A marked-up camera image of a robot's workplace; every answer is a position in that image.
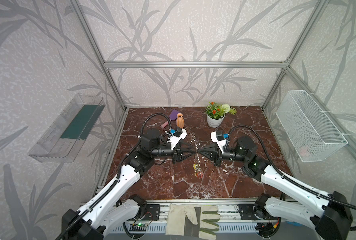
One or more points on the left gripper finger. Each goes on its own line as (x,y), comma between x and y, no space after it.
(184,155)
(186,147)

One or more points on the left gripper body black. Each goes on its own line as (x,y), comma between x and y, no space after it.
(176,153)

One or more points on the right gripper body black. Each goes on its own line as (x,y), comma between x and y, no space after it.
(219,154)

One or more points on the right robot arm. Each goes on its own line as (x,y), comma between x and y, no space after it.
(330,215)

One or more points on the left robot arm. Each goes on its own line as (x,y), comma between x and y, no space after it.
(99,217)

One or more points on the orange ribbed vase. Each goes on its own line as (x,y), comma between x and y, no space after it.
(180,122)

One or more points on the white pot artificial plant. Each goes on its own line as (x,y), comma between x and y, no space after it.
(216,113)

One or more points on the beige green work glove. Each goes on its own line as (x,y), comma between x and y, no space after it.
(200,221)

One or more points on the left circuit board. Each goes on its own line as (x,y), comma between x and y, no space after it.
(138,227)

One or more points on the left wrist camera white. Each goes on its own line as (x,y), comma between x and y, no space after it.
(175,136)

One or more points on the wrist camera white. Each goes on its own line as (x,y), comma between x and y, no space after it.
(220,139)
(175,136)

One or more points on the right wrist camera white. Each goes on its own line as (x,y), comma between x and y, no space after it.
(220,139)

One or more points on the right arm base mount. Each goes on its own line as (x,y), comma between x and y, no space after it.
(246,212)

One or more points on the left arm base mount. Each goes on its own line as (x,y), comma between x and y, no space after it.
(148,212)

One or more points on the white wire mesh basket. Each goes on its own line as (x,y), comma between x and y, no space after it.
(313,134)

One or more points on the clear plastic wall shelf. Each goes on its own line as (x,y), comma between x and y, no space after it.
(64,139)

